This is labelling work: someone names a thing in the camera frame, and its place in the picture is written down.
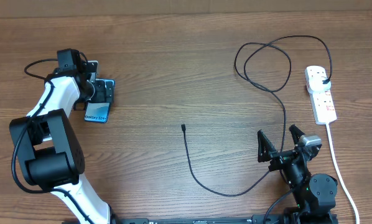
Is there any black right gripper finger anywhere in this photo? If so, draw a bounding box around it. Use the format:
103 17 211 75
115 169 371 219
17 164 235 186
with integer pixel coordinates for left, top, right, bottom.
289 124 305 145
257 130 277 162

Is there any blue Galaxy smartphone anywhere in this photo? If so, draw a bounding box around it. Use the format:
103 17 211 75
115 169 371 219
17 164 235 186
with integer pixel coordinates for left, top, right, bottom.
84 81 115 123

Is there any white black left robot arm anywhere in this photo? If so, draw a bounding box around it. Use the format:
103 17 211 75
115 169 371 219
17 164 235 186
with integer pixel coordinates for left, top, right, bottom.
9 49 120 223

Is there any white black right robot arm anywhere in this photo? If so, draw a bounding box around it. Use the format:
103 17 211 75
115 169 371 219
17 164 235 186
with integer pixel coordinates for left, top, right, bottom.
251 124 338 223

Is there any white charger plug adapter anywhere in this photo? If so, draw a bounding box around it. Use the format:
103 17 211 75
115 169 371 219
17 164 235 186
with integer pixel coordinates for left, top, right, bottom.
306 74 332 94

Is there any white power strip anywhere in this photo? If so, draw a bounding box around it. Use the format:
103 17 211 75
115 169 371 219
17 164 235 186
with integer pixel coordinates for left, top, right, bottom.
305 65 337 125

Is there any black USB charger cable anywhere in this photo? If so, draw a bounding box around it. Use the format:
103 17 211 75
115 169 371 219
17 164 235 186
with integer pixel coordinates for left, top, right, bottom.
180 35 333 197

